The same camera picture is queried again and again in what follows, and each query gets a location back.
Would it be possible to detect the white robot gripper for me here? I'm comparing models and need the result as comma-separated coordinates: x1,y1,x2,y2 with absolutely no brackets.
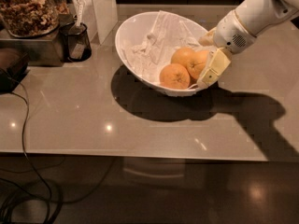
197,10,256,90

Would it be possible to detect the orange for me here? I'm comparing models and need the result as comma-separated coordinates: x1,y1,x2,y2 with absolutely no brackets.
159,63,191,90
187,50,209,79
171,47,194,67

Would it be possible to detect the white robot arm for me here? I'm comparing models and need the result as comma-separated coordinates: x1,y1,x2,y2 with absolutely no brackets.
197,0,299,90

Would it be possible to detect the white paper towel in bowl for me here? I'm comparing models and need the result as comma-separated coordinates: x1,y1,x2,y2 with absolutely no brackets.
121,9,216,91

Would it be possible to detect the white tilted bowl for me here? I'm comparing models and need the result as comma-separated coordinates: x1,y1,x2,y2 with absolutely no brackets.
114,10,219,97

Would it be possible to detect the black mesh pen cup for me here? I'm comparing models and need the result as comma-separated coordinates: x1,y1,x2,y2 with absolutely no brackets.
59,22,92,63

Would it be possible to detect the white utensil in cup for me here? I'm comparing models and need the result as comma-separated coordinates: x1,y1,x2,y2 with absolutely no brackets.
75,0,85,27

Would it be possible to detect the metal box stand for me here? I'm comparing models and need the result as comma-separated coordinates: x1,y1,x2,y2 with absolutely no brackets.
0,14,74,67

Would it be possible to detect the glass jar of nuts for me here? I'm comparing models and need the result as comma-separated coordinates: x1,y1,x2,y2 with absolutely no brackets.
0,0,59,38

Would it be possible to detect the white post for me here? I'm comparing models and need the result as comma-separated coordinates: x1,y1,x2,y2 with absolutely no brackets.
82,0,118,44

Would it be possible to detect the black cable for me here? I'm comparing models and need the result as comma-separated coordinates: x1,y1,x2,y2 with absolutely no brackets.
0,77,117,224

